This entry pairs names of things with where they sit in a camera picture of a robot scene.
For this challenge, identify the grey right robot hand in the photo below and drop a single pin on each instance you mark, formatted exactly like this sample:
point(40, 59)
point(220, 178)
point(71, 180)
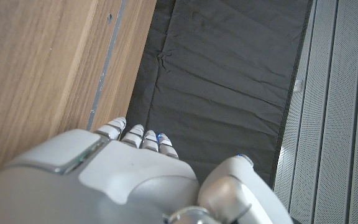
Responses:
point(120, 180)

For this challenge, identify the black backdrop curtain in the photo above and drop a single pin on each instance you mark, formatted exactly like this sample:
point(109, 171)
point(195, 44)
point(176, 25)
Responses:
point(222, 77)

